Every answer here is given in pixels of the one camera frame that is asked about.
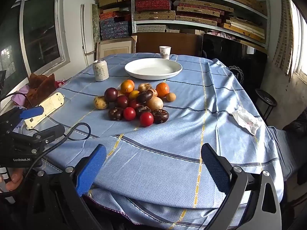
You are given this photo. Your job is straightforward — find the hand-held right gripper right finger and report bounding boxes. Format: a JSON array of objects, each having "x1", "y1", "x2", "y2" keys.
[{"x1": 201, "y1": 143, "x2": 282, "y2": 230}]

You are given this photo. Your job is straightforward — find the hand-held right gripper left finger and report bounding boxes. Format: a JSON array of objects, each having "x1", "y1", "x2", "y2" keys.
[{"x1": 25, "y1": 144, "x2": 107, "y2": 230}]

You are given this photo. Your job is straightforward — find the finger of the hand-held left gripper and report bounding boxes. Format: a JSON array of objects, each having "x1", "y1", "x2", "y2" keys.
[
  {"x1": 34, "y1": 125, "x2": 65, "y2": 145},
  {"x1": 7, "y1": 107, "x2": 44, "y2": 122}
]

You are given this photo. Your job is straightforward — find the yellow spotted round fruit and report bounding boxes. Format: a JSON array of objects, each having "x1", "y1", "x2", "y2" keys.
[{"x1": 93, "y1": 96, "x2": 109, "y2": 110}]

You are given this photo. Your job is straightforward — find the dark purple plum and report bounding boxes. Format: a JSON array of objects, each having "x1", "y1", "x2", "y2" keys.
[
  {"x1": 104, "y1": 87, "x2": 118, "y2": 103},
  {"x1": 116, "y1": 95, "x2": 129, "y2": 109}
]

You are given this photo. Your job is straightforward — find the orange tangerine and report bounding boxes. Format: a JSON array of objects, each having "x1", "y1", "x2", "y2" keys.
[
  {"x1": 120, "y1": 79, "x2": 135, "y2": 94},
  {"x1": 156, "y1": 82, "x2": 170, "y2": 98}
]

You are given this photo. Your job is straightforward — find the tan round pear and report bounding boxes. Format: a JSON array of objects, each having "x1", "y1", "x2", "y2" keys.
[{"x1": 146, "y1": 97, "x2": 164, "y2": 112}]

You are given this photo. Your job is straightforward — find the white oval plate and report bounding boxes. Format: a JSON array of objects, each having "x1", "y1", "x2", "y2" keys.
[{"x1": 124, "y1": 58, "x2": 183, "y2": 80}]

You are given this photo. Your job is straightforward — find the person's left hand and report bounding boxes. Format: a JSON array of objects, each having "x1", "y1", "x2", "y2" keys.
[{"x1": 0, "y1": 168, "x2": 24, "y2": 193}]

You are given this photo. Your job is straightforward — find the beige power strip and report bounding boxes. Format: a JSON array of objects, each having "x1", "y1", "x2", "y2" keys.
[{"x1": 24, "y1": 92, "x2": 66, "y2": 130}]

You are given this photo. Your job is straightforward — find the brown crumpled cloth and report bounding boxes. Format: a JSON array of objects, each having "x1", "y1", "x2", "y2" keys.
[{"x1": 24, "y1": 73, "x2": 58, "y2": 108}]

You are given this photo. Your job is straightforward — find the blue plaid tablecloth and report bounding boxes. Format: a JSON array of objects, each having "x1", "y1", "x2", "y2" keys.
[{"x1": 12, "y1": 53, "x2": 285, "y2": 228}]

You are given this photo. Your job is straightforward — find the crumpled white tissue packet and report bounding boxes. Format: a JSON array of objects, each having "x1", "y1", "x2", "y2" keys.
[{"x1": 232, "y1": 107, "x2": 263, "y2": 135}]

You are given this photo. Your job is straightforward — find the white drink can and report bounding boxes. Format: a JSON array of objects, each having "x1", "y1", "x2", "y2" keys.
[{"x1": 93, "y1": 59, "x2": 109, "y2": 82}]

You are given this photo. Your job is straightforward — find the white framed window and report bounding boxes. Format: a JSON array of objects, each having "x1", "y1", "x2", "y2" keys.
[{"x1": 0, "y1": 0, "x2": 70, "y2": 106}]

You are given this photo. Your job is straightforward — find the black round stool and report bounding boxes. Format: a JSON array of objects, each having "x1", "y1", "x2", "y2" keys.
[{"x1": 255, "y1": 89, "x2": 278, "y2": 121}]

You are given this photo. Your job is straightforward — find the white wooden strips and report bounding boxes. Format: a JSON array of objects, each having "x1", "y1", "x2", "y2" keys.
[{"x1": 80, "y1": 4, "x2": 95, "y2": 55}]

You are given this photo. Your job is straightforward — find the green patterned panel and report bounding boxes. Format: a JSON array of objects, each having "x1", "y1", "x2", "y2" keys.
[{"x1": 92, "y1": 3, "x2": 101, "y2": 45}]

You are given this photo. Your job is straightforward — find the black flat screen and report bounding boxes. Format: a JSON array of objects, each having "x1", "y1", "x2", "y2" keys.
[{"x1": 200, "y1": 34, "x2": 268, "y2": 94}]

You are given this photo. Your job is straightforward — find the stack of patterned gift boxes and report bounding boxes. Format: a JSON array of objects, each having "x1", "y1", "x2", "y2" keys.
[{"x1": 96, "y1": 0, "x2": 132, "y2": 41}]

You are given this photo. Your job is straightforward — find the white paper cup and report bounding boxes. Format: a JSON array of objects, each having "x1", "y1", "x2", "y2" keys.
[{"x1": 159, "y1": 46, "x2": 172, "y2": 59}]

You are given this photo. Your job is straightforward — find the pink floral cloth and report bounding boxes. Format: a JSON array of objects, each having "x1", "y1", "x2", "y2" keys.
[{"x1": 206, "y1": 30, "x2": 238, "y2": 40}]

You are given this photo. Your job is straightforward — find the brown wooden board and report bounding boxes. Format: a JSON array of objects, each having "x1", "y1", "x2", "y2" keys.
[{"x1": 131, "y1": 32, "x2": 199, "y2": 57}]

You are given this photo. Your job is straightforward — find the white metal shelf rack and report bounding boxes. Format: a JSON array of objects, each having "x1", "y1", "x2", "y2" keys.
[{"x1": 131, "y1": 0, "x2": 270, "y2": 48}]

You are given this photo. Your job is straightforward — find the woven bamboo blind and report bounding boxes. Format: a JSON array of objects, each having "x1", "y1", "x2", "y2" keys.
[{"x1": 273, "y1": 0, "x2": 295, "y2": 75}]

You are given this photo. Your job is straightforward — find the narrow bright window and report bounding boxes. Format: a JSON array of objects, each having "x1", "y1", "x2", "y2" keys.
[{"x1": 286, "y1": 0, "x2": 307, "y2": 79}]

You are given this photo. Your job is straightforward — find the rows of flat woven boxes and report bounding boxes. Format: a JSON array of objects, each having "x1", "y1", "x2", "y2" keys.
[{"x1": 134, "y1": 0, "x2": 268, "y2": 41}]

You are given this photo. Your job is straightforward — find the black cable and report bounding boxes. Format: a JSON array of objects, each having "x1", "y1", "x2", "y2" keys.
[{"x1": 14, "y1": 123, "x2": 92, "y2": 192}]

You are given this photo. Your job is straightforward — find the beige picture frame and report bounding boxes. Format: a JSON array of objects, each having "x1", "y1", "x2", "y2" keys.
[{"x1": 96, "y1": 39, "x2": 137, "y2": 60}]

